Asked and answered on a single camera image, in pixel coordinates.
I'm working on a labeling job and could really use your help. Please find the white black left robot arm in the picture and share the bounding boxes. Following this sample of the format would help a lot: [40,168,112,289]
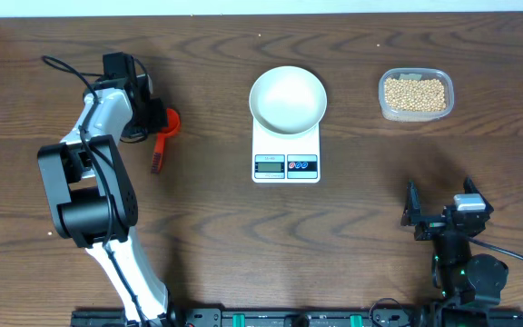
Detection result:
[37,53,177,326]

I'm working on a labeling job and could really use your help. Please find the cream round bowl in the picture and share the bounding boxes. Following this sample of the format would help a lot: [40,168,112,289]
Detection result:
[248,65,328,137]

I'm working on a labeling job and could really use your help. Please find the clear plastic container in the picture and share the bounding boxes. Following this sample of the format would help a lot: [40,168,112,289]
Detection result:
[379,68,455,123]

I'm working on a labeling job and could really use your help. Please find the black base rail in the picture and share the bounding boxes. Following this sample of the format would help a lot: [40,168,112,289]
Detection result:
[70,307,523,327]

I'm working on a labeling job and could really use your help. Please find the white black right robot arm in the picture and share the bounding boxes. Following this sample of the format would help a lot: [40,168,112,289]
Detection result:
[401,178,508,326]

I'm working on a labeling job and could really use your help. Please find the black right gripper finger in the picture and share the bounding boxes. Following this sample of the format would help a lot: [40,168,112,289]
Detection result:
[400,181,421,226]
[463,176,481,194]

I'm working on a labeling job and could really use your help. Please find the soybeans in container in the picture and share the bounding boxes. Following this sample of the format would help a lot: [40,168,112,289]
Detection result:
[383,78,447,112]

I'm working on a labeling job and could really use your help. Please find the white digital kitchen scale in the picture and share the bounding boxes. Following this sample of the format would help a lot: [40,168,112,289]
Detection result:
[252,122,321,183]

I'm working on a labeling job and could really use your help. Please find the red plastic measuring scoop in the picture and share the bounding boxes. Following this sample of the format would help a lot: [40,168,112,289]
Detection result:
[151,108,181,173]

